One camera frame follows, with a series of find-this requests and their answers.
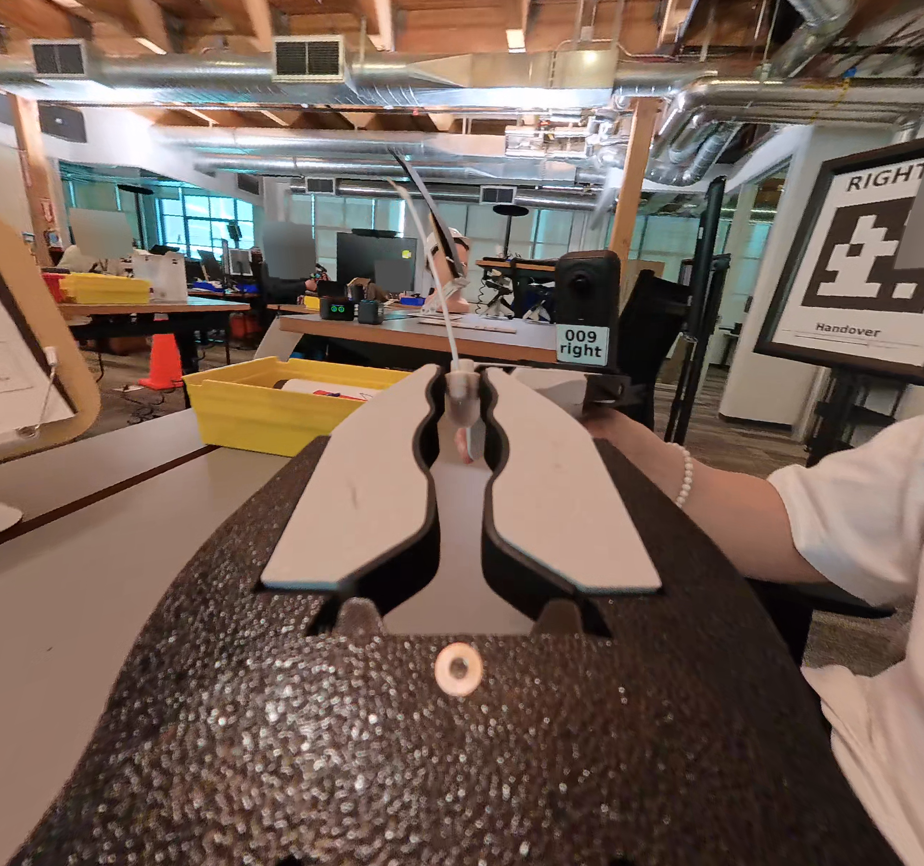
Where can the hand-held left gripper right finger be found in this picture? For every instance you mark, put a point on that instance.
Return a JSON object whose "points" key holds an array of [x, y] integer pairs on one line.
{"points": [[571, 505]]}

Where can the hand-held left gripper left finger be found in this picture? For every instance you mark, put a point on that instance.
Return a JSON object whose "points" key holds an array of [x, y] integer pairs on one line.
{"points": [[354, 505]]}

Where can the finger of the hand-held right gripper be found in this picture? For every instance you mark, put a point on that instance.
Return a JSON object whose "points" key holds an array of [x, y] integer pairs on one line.
{"points": [[556, 387]]}

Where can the white cylinder with black cap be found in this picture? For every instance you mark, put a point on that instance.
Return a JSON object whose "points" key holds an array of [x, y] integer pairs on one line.
{"points": [[329, 390]]}

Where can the yellow plastic bin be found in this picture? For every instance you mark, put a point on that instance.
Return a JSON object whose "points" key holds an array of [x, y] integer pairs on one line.
{"points": [[260, 412], [104, 289]]}

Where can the person's right hand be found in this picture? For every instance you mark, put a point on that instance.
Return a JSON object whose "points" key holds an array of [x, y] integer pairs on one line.
{"points": [[628, 436]]}

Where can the black tripod stand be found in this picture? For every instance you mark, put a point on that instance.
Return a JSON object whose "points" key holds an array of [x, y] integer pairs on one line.
{"points": [[693, 311]]}

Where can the grey desk with wooden edge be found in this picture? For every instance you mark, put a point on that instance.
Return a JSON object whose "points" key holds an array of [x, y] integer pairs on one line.
{"points": [[419, 335]]}

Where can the small black box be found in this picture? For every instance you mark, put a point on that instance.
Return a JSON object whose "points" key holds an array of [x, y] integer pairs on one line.
{"points": [[370, 311]]}

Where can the black clock with green display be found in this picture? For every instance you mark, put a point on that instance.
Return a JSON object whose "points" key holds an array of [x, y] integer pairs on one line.
{"points": [[335, 308]]}

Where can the black television screen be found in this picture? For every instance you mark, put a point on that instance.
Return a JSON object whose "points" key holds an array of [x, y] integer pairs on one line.
{"points": [[376, 260]]}

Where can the orange traffic cone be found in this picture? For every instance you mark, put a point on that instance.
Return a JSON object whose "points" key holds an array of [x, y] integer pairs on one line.
{"points": [[162, 361]]}

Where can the framed marker poster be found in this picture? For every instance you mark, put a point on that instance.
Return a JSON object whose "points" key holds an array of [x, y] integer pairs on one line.
{"points": [[852, 260]]}

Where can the instruction sheet board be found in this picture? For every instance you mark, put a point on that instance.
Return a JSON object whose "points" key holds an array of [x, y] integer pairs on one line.
{"points": [[29, 361]]}

